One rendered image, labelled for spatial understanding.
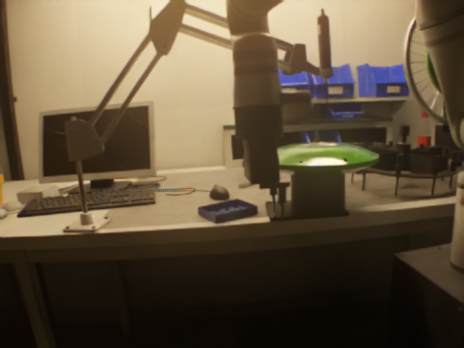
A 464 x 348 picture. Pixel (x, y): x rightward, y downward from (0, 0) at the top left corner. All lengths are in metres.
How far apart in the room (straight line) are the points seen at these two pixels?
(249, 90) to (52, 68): 1.56
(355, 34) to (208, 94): 0.85
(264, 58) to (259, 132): 0.11
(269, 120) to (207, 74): 1.28
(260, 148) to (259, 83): 0.09
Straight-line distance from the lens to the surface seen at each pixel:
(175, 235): 0.85
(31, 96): 2.00
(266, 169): 0.50
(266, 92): 0.49
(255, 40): 0.50
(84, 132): 0.89
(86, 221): 0.93
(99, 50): 1.87
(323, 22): 1.10
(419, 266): 0.79
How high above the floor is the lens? 1.19
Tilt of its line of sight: 11 degrees down
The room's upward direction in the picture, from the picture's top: 4 degrees counter-clockwise
